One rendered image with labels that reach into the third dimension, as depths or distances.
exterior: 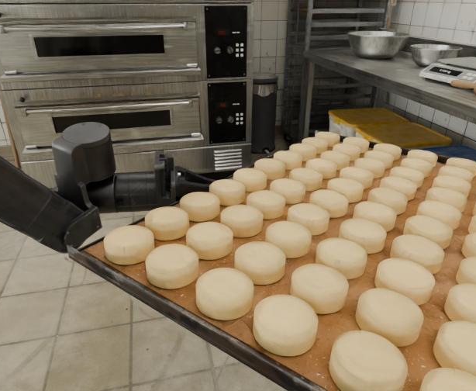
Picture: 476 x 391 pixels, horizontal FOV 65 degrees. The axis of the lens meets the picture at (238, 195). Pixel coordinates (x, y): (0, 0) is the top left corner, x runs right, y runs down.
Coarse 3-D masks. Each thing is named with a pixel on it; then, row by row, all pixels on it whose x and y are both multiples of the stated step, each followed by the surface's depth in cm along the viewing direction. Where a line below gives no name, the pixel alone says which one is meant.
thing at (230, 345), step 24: (96, 240) 41; (96, 264) 36; (120, 288) 34; (144, 288) 34; (168, 312) 31; (216, 336) 28; (240, 360) 27; (264, 360) 26; (288, 384) 25; (312, 384) 26
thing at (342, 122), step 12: (372, 108) 283; (336, 120) 263; (348, 120) 256; (360, 120) 257; (372, 120) 257; (384, 120) 257; (396, 120) 257; (408, 120) 255; (336, 132) 269; (348, 132) 252
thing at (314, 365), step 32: (416, 192) 56; (192, 224) 45; (96, 256) 38; (384, 256) 40; (448, 256) 41; (160, 288) 34; (192, 288) 34; (256, 288) 35; (288, 288) 35; (352, 288) 35; (448, 288) 36; (224, 320) 31; (320, 320) 31; (352, 320) 31; (448, 320) 32; (320, 352) 28; (416, 352) 29; (320, 384) 26; (416, 384) 26
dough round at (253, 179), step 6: (246, 168) 57; (252, 168) 58; (234, 174) 56; (240, 174) 55; (246, 174) 55; (252, 174) 55; (258, 174) 56; (264, 174) 56; (240, 180) 54; (246, 180) 54; (252, 180) 54; (258, 180) 54; (264, 180) 55; (246, 186) 54; (252, 186) 54; (258, 186) 54; (264, 186) 55
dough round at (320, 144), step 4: (304, 140) 72; (308, 140) 72; (312, 140) 73; (316, 140) 73; (320, 140) 73; (324, 140) 73; (312, 144) 71; (316, 144) 71; (320, 144) 71; (324, 144) 71; (316, 148) 71; (320, 148) 71; (324, 148) 71; (316, 152) 71; (320, 152) 71
